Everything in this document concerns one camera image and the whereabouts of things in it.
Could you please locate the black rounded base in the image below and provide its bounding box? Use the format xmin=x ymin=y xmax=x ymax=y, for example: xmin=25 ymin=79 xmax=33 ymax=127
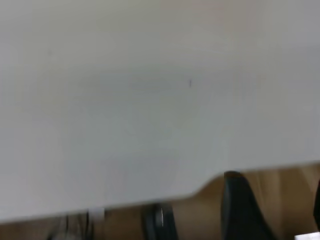
xmin=141 ymin=203 xmax=179 ymax=240

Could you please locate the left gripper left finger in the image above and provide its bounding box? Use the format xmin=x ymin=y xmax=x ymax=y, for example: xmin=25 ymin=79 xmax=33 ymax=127
xmin=220 ymin=170 xmax=278 ymax=240

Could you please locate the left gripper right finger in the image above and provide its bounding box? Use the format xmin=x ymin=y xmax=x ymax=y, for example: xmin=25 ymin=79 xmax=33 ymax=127
xmin=313 ymin=178 xmax=320 ymax=233

